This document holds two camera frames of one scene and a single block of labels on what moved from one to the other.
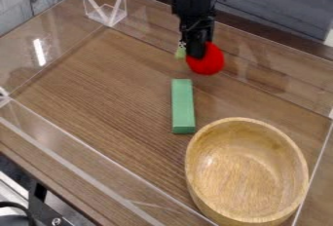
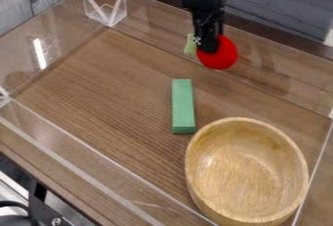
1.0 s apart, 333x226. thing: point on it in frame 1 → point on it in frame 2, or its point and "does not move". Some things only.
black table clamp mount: [41, 213] does not move
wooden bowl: [246, 172] does not move
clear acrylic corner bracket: [107, 15] does not move
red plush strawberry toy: [212, 60] → [223, 56]
